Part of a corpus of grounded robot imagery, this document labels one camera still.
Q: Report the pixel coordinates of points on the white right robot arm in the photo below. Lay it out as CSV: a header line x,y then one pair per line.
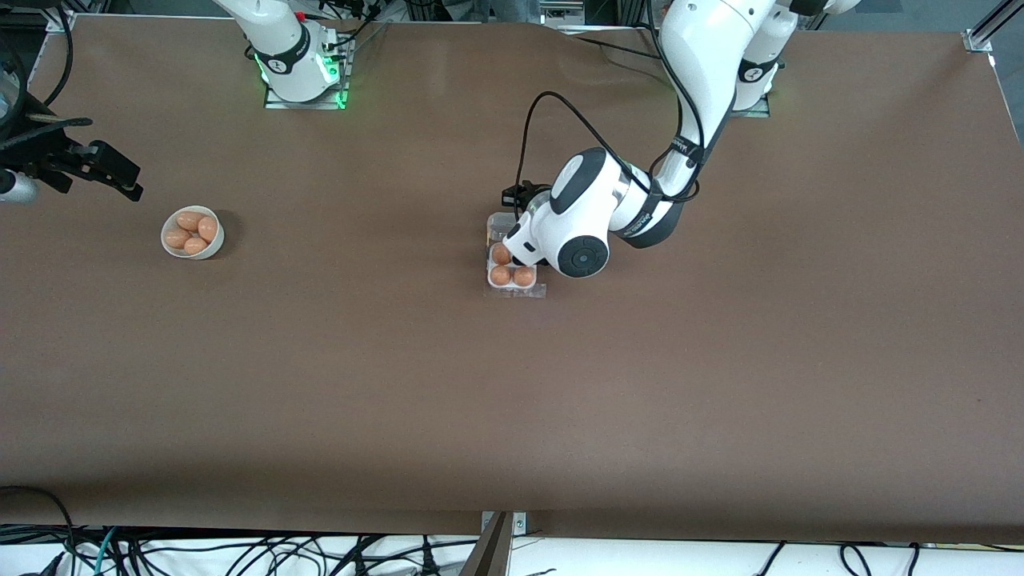
x,y
280,48

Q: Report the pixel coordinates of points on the aluminium frame profile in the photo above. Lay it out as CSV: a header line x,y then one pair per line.
x,y
978,38
62,20

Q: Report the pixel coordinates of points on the clear plastic egg carton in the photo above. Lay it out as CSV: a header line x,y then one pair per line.
x,y
500,228

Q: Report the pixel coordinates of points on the white round bowl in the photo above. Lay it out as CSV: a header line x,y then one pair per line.
x,y
210,250

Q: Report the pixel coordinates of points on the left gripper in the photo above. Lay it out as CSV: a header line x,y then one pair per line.
x,y
530,192

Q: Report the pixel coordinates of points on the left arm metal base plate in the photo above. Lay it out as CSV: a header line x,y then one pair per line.
x,y
756,112

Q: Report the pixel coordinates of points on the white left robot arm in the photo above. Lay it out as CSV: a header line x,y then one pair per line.
x,y
704,48

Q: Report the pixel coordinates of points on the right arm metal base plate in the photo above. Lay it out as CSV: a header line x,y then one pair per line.
x,y
304,105

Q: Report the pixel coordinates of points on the dark grey metal bar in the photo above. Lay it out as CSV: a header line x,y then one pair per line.
x,y
490,556

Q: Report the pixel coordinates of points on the grey metal equipment rack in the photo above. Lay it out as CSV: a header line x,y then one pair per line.
x,y
560,11

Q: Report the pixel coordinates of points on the white sheet under table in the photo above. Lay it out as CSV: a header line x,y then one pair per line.
x,y
640,560

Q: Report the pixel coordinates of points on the brown egg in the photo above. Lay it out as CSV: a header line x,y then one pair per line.
x,y
523,277
190,220
501,276
195,246
176,238
499,254
208,230

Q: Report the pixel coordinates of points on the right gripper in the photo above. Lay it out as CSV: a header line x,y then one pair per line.
x,y
50,162

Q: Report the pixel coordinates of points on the small metal bracket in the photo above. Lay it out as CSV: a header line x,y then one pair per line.
x,y
520,524

